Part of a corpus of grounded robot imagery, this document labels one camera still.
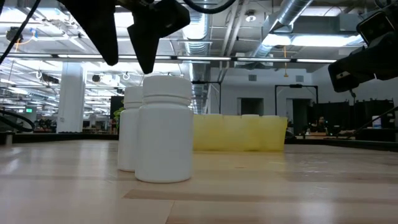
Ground thick black curved cable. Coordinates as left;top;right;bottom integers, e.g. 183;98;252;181
0;108;35;133

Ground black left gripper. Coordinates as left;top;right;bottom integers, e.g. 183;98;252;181
61;0;192;75

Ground yellow hanging cord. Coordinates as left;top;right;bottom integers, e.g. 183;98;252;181
282;45;289;78

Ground silver corrugated duct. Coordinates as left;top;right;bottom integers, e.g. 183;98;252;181
183;12;213;113

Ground small green potted plant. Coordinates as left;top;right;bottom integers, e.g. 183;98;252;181
113;99;126;133

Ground silver ventilation duct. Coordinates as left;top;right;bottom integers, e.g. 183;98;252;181
251;0;313;58

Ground yellow translucent plastic basket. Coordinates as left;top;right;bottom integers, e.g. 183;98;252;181
192;113;289;152

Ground black partition screens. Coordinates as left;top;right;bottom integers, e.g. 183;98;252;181
312;99;396;129

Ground person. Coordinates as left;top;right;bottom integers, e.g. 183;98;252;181
307;116;330;134

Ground black aluminium table frame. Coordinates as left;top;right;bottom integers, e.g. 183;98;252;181
0;132;398;152

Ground black left wrist camera cable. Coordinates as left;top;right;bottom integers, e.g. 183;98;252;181
182;0;238;15

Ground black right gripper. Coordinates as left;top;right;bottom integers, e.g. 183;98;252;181
328;32;398;93

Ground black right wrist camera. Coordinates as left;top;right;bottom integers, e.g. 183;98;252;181
356;9;398;45

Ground white square column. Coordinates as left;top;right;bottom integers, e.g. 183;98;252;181
57;62;86;134

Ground black portal frame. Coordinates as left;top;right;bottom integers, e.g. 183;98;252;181
274;83;319;134

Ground long ceiling light strip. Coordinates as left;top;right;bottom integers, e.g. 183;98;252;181
295;58;337;63
236;57;292;62

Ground white plastic pill bottle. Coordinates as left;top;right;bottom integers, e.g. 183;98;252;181
134;75;194;184
117;86;144;172

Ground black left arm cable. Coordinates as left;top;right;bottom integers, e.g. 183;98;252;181
0;0;42;65

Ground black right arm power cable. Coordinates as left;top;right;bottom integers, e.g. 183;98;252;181
335;105;398;139

